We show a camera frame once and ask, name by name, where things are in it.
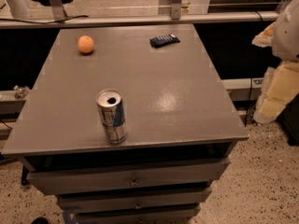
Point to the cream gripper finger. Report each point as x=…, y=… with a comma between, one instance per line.
x=280, y=86
x=264, y=38

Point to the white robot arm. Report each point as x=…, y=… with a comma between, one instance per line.
x=285, y=38

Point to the silver blue redbull can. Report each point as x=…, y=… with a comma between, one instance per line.
x=111, y=113

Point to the top grey drawer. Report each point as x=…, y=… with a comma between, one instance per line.
x=128, y=177

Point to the orange fruit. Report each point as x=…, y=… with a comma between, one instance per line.
x=85, y=44

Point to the middle grey drawer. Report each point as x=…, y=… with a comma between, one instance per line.
x=135, y=200

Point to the white pipe top left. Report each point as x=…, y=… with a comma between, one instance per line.
x=19, y=9

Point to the small shiny object left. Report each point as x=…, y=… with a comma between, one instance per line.
x=21, y=92

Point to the grey metal rail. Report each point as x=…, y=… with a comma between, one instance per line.
x=82, y=22

